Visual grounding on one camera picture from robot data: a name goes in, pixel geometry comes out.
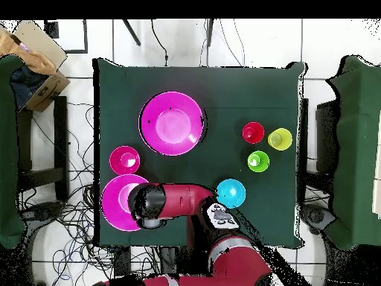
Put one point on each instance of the black rounded floor base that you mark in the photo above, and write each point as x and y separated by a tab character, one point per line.
44	210

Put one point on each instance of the black stool frame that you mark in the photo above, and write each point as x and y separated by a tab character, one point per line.
61	134

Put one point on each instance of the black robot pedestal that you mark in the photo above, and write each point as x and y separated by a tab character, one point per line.
169	259

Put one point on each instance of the large pink bowl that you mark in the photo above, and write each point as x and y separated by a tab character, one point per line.
111	205
172	125

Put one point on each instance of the black floor box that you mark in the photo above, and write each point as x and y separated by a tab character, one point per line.
122	262

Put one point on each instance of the crimson bowl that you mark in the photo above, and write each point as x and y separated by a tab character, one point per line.
117	162

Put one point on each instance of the green cup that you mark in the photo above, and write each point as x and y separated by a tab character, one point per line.
262	164

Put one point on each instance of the yellow cup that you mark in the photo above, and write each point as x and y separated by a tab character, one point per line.
285	140

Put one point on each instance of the small blue bowl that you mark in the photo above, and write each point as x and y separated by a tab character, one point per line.
233	192

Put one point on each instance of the red cup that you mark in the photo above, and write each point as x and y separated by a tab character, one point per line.
253	132

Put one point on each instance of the black square frame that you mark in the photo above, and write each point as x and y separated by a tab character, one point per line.
85	35

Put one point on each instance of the green side table cloth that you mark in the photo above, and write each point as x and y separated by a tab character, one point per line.
9	149
357	149

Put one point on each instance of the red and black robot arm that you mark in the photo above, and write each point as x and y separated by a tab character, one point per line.
184	199

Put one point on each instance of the dark green tablecloth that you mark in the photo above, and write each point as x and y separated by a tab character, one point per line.
193	83

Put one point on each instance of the cardboard box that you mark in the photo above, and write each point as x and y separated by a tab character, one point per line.
44	89

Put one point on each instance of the black tripod leg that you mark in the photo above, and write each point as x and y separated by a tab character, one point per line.
210	32
131	32

